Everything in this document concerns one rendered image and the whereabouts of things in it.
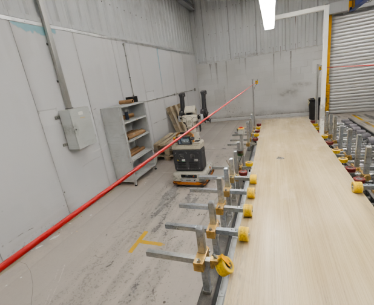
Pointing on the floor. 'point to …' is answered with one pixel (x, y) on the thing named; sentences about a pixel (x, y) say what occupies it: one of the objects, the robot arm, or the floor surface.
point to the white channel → (322, 54)
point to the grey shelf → (112, 118)
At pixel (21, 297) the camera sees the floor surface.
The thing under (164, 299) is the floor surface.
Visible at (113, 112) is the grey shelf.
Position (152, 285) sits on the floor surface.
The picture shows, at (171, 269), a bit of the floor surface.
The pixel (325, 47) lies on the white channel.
